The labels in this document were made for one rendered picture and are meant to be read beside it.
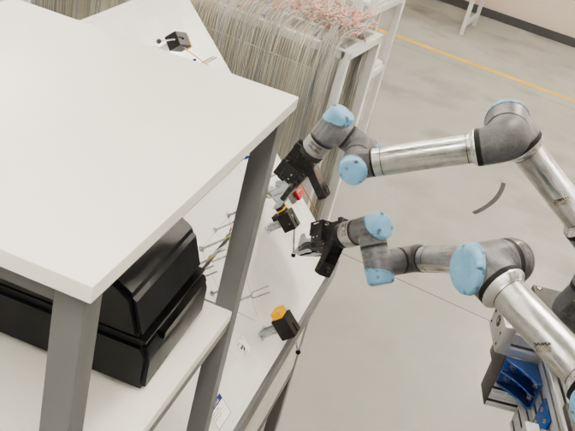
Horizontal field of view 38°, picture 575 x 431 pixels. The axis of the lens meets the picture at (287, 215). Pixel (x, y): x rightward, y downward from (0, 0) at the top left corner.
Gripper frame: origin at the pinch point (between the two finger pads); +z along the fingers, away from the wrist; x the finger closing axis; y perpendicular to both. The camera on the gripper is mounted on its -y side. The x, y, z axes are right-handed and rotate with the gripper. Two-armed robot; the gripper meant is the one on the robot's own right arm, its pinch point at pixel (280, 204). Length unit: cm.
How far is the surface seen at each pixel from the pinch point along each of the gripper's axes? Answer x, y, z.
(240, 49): -65, 51, -2
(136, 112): 120, 14, -65
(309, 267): -10.4, -18.5, 16.3
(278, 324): 32.5, -21.3, 9.7
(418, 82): -501, 4, 100
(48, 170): 141, 13, -64
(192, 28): -18, 55, -18
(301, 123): -61, 16, 3
